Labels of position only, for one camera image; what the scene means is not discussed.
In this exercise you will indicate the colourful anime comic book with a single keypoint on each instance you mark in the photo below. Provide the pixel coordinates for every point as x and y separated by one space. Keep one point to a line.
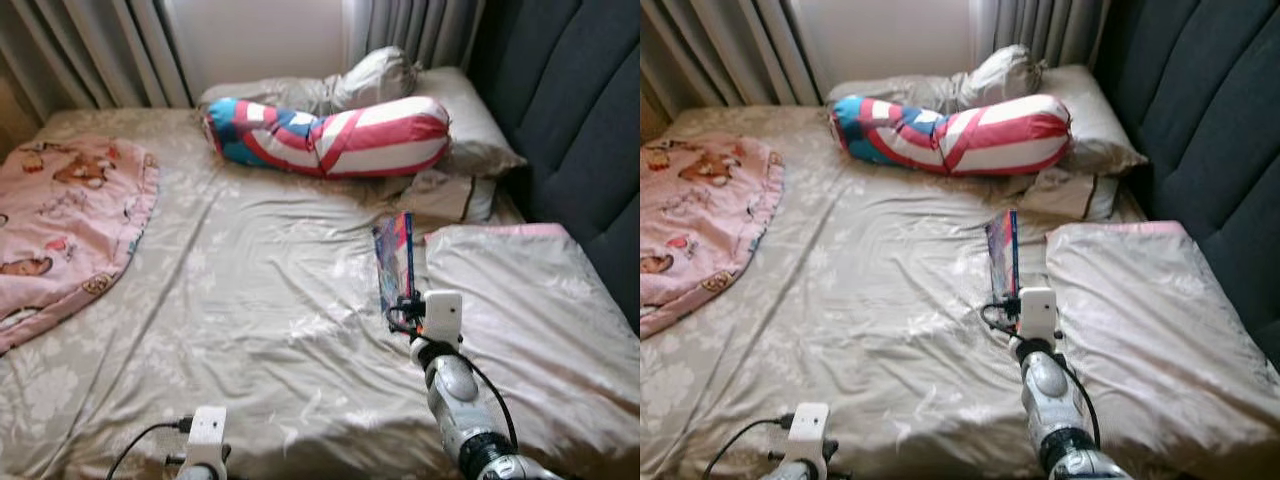
1003 255
395 260

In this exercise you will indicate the beige duvet with pink edge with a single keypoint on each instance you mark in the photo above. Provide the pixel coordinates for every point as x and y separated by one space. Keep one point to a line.
530 320
1160 320

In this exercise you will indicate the pink cartoon bear blanket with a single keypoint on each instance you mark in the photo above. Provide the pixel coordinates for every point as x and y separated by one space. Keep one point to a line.
70 220
700 210

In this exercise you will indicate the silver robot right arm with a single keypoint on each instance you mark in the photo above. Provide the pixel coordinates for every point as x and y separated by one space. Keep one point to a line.
455 395
1050 395

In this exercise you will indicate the small beige striped pillow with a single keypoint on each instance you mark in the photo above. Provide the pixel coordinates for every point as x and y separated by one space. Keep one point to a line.
1075 193
450 195

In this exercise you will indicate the bed with beige floral sheet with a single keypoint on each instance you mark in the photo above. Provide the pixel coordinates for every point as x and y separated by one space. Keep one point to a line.
870 300
250 300

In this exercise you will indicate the red white blue bolster pillow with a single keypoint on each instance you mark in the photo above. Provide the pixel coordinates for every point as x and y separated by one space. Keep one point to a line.
1000 135
380 135

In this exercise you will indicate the crumpled beige pillow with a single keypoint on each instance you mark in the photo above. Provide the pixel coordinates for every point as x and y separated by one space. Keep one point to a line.
1005 72
380 75

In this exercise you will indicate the dark blue padded headboard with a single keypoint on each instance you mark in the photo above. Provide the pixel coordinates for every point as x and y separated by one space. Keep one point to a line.
1200 120
570 120

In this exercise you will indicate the grey pleated curtain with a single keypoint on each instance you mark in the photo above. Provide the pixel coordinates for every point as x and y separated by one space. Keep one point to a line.
720 50
1040 30
415 30
100 50

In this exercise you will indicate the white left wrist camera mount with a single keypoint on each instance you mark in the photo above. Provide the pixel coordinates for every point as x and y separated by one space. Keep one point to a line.
207 430
808 430

